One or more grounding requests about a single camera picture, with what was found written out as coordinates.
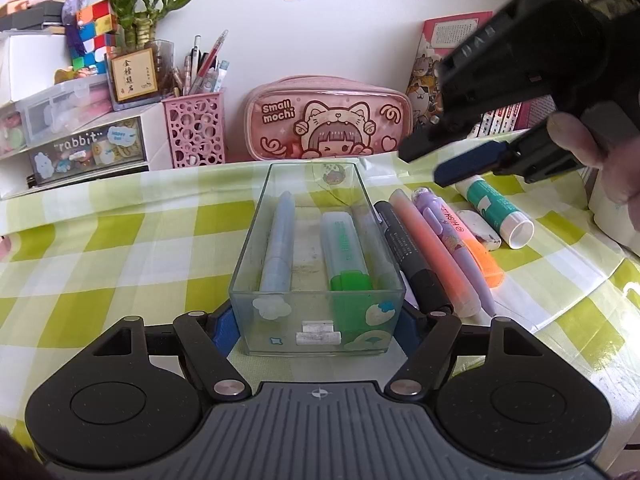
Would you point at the blue-grey highlighter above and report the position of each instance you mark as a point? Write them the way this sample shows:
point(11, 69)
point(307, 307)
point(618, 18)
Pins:
point(277, 240)

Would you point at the clear plastic box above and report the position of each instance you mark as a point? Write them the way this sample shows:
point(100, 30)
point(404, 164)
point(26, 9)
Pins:
point(302, 262)

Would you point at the bunch of pens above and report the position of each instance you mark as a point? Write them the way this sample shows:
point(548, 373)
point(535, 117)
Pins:
point(197, 70)

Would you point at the green highlighter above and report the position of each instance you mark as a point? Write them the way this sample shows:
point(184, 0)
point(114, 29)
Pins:
point(342, 245)

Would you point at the pink highlighter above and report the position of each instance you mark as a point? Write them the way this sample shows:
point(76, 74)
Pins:
point(430, 240)

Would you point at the cartoon cat cover book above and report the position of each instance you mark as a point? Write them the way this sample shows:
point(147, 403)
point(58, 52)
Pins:
point(425, 75)

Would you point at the orange highlighter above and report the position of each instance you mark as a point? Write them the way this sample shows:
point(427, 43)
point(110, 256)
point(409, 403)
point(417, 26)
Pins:
point(487, 266)

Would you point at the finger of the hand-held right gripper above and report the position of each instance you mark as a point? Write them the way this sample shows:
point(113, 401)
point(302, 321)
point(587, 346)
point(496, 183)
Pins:
point(430, 142)
point(465, 162)

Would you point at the framed calligraphy plaque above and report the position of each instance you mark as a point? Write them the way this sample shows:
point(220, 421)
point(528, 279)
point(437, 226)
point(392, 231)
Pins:
point(132, 77)

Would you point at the pink perforated pen holder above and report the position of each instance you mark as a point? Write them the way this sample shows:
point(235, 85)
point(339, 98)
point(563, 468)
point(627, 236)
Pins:
point(195, 130)

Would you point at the small yellow toy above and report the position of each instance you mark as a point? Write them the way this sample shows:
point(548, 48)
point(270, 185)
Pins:
point(75, 75)

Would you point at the white eraser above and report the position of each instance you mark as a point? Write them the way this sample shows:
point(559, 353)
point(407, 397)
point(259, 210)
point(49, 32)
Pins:
point(480, 230)

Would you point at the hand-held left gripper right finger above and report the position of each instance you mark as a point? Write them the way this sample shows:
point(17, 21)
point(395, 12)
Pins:
point(413, 331)

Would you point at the black marker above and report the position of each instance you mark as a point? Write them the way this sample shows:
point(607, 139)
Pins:
point(405, 250)

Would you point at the white spine book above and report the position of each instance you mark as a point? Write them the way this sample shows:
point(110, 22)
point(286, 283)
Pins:
point(504, 119)
point(491, 124)
point(516, 112)

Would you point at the green checked tablecloth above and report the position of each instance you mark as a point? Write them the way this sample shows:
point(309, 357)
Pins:
point(100, 240)

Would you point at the person's left forearm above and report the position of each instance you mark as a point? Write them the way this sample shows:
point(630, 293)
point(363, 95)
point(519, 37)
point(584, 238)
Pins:
point(15, 457)

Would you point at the black flat box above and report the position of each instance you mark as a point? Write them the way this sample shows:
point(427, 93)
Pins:
point(30, 15)

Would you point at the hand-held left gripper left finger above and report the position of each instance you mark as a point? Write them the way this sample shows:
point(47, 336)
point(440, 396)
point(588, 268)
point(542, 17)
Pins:
point(224, 331)

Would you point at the white desktop drawer organizer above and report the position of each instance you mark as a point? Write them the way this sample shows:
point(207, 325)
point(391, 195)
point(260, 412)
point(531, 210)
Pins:
point(75, 125)

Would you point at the teal and white glue stick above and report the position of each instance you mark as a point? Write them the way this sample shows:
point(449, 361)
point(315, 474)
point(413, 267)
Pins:
point(492, 205)

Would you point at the purple pen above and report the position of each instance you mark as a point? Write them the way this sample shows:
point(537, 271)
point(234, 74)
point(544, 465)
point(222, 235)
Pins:
point(425, 197)

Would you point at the purple hanging charm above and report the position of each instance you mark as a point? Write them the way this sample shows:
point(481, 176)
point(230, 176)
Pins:
point(75, 15)

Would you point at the colourful puzzle cube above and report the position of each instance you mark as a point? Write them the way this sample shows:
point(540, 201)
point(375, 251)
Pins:
point(92, 35)

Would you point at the lucky bamboo plant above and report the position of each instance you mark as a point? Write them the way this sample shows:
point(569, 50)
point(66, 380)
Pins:
point(135, 10)

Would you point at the glass vase with pebbles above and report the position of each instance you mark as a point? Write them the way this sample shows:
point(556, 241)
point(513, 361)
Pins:
point(165, 60)

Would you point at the person's right hand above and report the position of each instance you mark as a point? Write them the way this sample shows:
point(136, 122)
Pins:
point(575, 137)

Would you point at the pink cartoon pencil case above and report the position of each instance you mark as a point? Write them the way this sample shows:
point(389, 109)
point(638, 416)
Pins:
point(325, 120)

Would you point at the pink book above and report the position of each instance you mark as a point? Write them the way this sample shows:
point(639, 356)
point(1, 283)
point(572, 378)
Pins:
point(537, 112)

